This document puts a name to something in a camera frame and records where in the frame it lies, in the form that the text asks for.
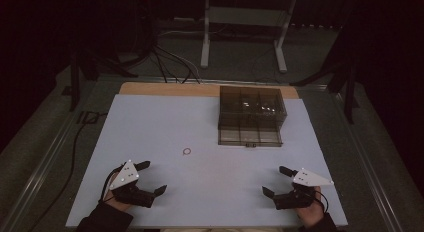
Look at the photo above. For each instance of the aluminium frame rail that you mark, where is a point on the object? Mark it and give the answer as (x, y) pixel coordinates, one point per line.
(43, 165)
(366, 172)

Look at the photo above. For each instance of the person's right hand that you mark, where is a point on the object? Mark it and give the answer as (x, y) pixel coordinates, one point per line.
(311, 213)

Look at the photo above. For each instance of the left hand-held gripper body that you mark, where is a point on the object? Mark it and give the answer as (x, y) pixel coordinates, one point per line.
(126, 174)

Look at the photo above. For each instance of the person's left hand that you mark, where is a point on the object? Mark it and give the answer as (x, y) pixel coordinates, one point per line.
(115, 200)

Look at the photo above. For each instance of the white metal stand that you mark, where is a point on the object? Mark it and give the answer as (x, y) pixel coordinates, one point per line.
(205, 42)

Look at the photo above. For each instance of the white table mat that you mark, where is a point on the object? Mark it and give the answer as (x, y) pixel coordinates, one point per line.
(200, 192)

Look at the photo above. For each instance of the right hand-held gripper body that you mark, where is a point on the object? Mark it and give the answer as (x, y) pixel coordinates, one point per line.
(310, 179)

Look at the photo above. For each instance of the black tripod stand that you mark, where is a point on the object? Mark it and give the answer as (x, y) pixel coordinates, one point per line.
(75, 85)
(349, 92)

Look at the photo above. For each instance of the smoky transparent drawer box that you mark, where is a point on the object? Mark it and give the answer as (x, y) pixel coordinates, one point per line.
(251, 115)

